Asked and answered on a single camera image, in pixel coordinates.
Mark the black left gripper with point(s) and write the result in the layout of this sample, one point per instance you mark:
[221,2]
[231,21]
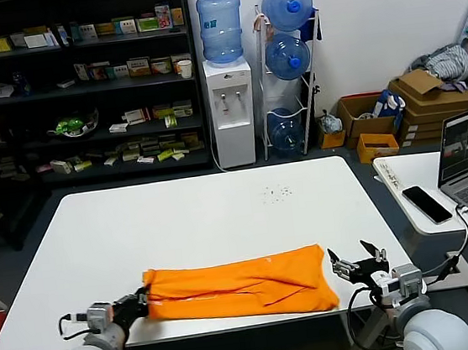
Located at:
[129,309]

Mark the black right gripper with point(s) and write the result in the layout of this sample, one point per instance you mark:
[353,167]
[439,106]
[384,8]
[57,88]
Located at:
[367,271]

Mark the orange t-shirt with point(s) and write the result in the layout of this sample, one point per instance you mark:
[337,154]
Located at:
[238,286]

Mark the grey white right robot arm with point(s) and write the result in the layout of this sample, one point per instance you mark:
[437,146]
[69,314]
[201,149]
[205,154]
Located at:
[438,333]

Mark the grey striped clothes pile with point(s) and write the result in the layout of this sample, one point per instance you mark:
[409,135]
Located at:
[446,61]

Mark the black smartphone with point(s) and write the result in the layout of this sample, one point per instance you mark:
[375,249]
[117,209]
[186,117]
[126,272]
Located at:
[427,205]

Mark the white side table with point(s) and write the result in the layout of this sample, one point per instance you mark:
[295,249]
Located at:
[419,170]

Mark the orange cardboard box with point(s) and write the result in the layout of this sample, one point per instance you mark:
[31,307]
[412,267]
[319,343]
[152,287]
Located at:
[378,149]

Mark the small yellow cardboard box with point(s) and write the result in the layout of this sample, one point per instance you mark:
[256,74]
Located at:
[332,139]

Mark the open red-rimmed cardboard box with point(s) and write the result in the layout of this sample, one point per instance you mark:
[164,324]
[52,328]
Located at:
[369,125]

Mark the flat white red box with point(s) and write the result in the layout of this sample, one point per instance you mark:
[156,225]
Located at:
[145,159]

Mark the grey plastic bag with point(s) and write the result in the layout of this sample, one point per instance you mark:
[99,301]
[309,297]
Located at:
[329,123]

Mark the small white green box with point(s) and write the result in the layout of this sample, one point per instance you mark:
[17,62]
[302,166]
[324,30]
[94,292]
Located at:
[178,156]

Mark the brown labelled cardboard box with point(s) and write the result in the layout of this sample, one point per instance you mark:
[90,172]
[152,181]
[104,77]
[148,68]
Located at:
[420,129]

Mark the lime green medicine box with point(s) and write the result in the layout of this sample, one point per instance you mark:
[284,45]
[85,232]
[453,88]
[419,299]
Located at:
[165,153]

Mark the long lime green box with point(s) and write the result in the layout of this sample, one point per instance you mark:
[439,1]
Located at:
[82,165]

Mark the blue white bag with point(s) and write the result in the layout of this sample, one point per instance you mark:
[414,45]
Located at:
[390,103]

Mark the flat white medicine box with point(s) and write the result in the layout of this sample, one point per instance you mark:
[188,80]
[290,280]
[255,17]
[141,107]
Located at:
[118,127]

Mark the large brown cardboard box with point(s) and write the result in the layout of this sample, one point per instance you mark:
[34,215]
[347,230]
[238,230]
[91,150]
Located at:
[440,104]

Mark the black stand behind rack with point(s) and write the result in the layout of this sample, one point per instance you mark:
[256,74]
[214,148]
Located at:
[312,89]

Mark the small lime green box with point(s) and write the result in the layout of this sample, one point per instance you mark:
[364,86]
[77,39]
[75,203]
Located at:
[170,120]

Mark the white water dispenser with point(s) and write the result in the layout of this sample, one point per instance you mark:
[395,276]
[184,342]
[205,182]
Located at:
[232,132]

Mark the white red-striped medicine box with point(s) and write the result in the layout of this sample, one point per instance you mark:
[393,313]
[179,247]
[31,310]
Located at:
[137,115]

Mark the bowl with green bag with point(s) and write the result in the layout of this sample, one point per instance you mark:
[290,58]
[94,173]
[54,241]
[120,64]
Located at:
[71,126]

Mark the cardboard box with open flap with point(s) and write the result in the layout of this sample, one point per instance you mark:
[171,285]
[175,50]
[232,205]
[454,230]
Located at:
[415,81]

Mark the green beige medicine box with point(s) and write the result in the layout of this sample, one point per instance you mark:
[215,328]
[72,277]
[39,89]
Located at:
[182,108]

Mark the black shelf unit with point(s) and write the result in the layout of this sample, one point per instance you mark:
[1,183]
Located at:
[199,102]

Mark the white grey medicine box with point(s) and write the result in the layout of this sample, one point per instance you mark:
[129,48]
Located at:
[120,71]

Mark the small flat white box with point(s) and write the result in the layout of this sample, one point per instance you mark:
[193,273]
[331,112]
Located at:
[66,82]

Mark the yellow white medicine box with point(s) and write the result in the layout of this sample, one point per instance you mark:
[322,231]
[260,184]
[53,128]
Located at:
[138,67]

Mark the white paper cup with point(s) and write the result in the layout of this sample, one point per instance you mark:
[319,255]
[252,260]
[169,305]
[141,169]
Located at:
[184,68]

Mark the white brown medicine box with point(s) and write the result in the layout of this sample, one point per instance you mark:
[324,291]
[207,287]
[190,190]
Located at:
[175,64]

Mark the dark blue hanging cloth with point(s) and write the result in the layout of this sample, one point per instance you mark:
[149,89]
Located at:
[310,30]

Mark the dark blue bottle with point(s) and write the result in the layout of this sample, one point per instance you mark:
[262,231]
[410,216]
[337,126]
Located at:
[22,83]

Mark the upright labelled blue water jug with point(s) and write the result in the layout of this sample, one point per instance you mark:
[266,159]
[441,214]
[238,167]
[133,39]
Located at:
[220,28]

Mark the white teal medicine box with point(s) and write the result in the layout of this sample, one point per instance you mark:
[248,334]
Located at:
[125,26]

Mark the blue white tall box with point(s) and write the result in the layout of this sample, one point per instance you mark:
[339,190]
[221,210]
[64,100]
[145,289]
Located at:
[61,34]

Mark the white flat carton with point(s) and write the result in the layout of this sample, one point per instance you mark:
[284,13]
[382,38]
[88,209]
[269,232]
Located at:
[37,39]

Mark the colourful tall carton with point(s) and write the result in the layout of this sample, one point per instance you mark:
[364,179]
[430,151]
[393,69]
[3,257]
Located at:
[163,16]

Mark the yellow tall carton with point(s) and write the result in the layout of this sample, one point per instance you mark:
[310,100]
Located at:
[177,16]

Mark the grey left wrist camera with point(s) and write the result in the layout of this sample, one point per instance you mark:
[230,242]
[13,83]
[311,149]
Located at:
[100,316]

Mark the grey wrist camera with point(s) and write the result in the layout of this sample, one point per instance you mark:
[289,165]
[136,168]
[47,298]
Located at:
[406,280]
[100,316]

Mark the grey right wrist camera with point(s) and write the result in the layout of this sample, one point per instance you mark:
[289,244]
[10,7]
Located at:
[406,280]

